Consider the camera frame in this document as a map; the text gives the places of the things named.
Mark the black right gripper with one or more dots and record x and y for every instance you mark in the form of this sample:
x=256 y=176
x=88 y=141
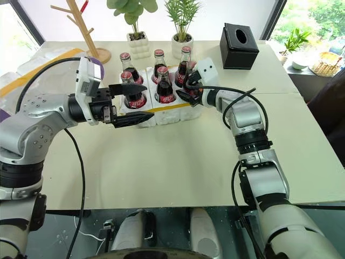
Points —
x=192 y=85

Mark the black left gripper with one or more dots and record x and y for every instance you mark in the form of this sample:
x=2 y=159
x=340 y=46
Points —
x=101 y=108

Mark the glass cola bottle red cap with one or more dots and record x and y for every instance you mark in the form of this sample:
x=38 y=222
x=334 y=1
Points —
x=183 y=70
x=126 y=78
x=165 y=91
x=159 y=58
x=125 y=61

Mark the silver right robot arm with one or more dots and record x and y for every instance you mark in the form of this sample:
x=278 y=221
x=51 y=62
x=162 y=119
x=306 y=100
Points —
x=269 y=178

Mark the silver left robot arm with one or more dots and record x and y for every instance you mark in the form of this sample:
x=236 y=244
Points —
x=32 y=121

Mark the white foam crate yellow tape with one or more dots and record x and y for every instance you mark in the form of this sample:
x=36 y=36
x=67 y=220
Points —
x=167 y=116

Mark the black tissue box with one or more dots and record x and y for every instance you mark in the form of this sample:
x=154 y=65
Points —
x=237 y=55

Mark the white foam box yellow tape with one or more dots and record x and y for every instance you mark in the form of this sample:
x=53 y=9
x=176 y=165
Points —
x=54 y=54

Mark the palm plant white ribbed pot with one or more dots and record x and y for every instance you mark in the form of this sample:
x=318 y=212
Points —
x=182 y=44

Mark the purple round object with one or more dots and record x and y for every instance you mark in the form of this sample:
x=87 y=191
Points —
x=100 y=67

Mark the round-leaf plant white bubble pot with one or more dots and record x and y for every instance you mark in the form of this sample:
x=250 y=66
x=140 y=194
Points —
x=138 y=43

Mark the wooden tree-shaped stand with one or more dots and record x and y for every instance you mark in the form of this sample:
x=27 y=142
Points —
x=90 y=37

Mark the white bowl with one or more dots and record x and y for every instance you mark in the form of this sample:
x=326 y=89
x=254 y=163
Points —
x=299 y=65

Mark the dark cabinet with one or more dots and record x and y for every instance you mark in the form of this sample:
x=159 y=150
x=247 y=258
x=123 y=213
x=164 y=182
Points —
x=302 y=83

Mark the small green potted plant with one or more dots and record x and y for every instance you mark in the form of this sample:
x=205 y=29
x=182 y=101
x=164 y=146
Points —
x=295 y=40

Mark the white rounded robot leg shell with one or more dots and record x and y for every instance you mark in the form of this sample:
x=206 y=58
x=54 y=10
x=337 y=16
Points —
x=129 y=229
x=205 y=232

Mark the purple flat object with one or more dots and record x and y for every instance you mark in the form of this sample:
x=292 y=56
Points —
x=4 y=115

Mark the wicker basket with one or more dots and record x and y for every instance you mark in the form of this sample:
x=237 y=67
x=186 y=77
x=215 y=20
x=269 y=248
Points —
x=324 y=66

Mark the dark-clothed person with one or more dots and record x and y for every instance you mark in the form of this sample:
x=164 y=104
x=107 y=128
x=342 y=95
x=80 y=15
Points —
x=330 y=121

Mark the dark rounded robot waist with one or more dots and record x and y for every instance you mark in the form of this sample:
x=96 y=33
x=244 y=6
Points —
x=151 y=253

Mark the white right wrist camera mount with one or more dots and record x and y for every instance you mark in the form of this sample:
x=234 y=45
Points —
x=207 y=70

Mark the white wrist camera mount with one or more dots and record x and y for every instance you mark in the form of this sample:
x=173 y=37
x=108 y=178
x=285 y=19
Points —
x=207 y=70
x=86 y=78

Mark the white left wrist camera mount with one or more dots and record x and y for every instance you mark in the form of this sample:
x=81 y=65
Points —
x=86 y=78

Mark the black window frame post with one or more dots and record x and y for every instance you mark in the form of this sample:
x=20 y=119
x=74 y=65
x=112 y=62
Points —
x=28 y=21
x=272 y=19

